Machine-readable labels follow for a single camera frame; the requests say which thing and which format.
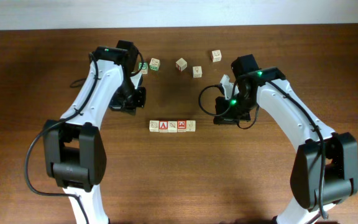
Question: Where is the green edged wooden block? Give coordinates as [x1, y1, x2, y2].
[149, 58, 160, 71]

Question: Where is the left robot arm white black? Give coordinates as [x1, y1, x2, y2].
[43, 40, 146, 223]

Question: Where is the wooden block far right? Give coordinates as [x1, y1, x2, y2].
[211, 50, 222, 62]

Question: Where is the wooden J block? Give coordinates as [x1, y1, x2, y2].
[186, 120, 196, 132]

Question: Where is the green R letter block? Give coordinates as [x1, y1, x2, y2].
[139, 62, 149, 75]

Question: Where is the wooden block bulb drawing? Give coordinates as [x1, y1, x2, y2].
[193, 66, 203, 78]

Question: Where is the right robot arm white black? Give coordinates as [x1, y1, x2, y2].
[213, 55, 358, 223]

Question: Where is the red A letter block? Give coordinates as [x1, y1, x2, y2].
[158, 121, 168, 133]

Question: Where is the wooden block with drawing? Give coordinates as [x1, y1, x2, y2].
[149, 120, 159, 132]

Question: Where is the wooden block circle drawing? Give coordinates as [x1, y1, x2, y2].
[175, 58, 188, 72]

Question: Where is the red E letter block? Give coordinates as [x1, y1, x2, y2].
[177, 120, 186, 133]

